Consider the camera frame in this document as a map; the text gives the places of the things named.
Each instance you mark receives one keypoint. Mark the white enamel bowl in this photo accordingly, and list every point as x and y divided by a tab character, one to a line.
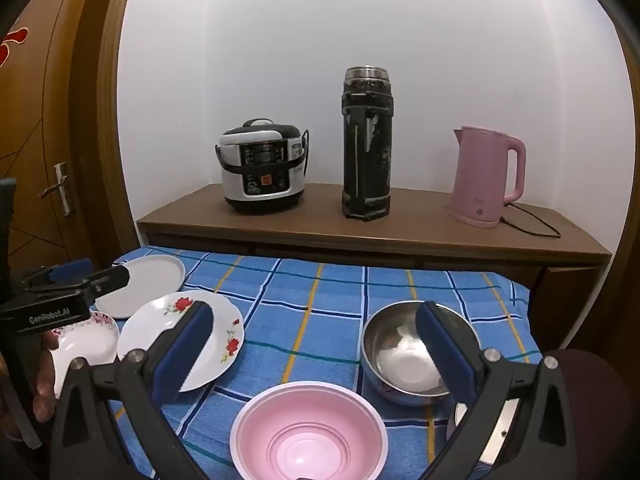
395	355
500	430

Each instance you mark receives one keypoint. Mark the red paper door decoration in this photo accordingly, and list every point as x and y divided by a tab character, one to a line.
12	42

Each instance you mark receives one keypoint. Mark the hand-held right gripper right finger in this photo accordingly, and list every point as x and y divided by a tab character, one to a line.
445	355

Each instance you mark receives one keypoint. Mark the person's left hand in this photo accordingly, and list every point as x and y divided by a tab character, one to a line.
44	392

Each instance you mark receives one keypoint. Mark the tall black thermos flask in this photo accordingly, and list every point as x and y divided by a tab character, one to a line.
367	160

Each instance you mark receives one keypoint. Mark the dark maroon stool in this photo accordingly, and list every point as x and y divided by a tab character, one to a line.
600	400

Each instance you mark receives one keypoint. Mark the red floral white plate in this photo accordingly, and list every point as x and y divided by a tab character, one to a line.
155	315

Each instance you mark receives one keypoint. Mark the white and black rice cooker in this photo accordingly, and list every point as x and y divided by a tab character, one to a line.
262	170

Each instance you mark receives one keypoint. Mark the pink floral white plate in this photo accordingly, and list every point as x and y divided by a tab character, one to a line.
90	345

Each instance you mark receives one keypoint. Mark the brown wooden door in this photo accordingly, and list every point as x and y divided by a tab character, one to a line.
60	85

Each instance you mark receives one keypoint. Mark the pink plastic bowl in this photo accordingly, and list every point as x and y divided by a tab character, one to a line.
310	435

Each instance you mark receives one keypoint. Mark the plain white plate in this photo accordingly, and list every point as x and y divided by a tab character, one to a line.
150	280

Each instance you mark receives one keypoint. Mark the brown wooden cabinet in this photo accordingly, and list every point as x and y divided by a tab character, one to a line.
310	230

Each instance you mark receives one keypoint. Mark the wooden door frame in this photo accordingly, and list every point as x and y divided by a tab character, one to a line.
112	110

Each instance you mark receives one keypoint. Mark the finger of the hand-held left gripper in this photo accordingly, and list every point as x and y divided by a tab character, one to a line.
70	269
107	282

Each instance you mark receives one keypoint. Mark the blue plaid tablecloth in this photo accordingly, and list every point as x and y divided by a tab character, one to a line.
310	310

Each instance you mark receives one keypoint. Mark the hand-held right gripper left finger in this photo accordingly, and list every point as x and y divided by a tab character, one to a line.
185	352

